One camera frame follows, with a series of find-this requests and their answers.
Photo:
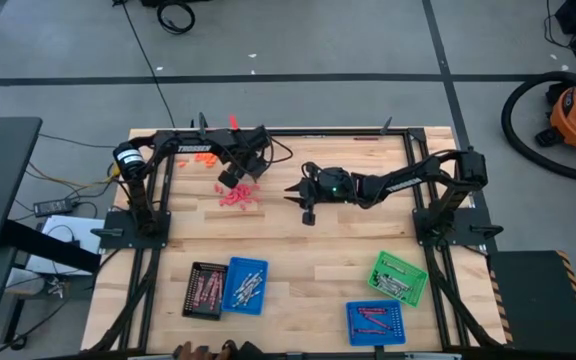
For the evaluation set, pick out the black platform with hazard stripes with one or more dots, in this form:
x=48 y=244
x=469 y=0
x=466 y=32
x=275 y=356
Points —
x=533 y=300

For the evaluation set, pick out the blue plastic basket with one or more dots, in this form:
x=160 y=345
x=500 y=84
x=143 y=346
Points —
x=233 y=310
x=398 y=340

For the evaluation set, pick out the white box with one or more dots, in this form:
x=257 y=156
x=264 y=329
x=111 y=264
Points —
x=60 y=222

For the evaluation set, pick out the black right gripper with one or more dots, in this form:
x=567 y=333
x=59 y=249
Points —
x=330 y=187

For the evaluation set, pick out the person's hand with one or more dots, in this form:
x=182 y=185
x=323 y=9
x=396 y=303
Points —
x=190 y=352

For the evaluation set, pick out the black table clamp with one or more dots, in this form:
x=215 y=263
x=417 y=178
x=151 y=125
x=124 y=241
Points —
x=387 y=126
x=202 y=120

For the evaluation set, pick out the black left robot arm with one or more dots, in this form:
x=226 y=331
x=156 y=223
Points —
x=188 y=145

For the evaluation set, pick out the black plastic basket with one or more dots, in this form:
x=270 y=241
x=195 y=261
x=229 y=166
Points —
x=188 y=300

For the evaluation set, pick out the small red ball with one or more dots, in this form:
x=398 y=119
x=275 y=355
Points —
x=207 y=286

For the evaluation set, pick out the green plastic basket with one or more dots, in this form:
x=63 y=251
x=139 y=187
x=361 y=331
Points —
x=415 y=280

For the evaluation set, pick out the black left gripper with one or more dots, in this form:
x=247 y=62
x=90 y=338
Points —
x=250 y=150

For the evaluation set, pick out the black power adapter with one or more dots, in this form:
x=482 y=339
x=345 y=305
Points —
x=53 y=207

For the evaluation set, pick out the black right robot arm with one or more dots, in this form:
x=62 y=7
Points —
x=403 y=182

